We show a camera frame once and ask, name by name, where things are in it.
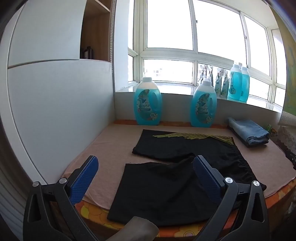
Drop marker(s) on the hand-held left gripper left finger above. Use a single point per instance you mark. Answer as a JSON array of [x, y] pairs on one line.
[[85, 176]]

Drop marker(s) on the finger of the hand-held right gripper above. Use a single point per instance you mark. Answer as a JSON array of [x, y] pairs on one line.
[[291, 158]]

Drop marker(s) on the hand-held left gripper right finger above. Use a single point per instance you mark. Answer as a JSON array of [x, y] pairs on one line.
[[205, 176]]

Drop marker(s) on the black pants with yellow stripes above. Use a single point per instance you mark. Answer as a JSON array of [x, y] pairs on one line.
[[161, 185]]

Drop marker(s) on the white lace cloth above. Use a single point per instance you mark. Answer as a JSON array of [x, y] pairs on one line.
[[288, 134]]

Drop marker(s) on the small green item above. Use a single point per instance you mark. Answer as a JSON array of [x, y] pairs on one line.
[[269, 128]]

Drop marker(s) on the folded light blue jeans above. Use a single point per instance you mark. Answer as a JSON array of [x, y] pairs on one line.
[[249, 129]]

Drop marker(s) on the blue detergent bottle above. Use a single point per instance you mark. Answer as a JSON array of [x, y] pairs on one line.
[[203, 104], [245, 88], [148, 104], [234, 85]]

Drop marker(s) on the white cabinet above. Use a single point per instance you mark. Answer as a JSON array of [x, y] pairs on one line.
[[46, 92]]

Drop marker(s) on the white windowsill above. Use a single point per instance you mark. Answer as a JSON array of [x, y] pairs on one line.
[[175, 87]]

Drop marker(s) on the small dark bottle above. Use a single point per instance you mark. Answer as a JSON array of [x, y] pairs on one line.
[[87, 53]]

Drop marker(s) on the wooden shelf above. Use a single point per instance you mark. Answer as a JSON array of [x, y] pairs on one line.
[[99, 34]]

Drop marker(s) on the white framed window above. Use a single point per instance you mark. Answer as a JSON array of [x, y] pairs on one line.
[[171, 23]]

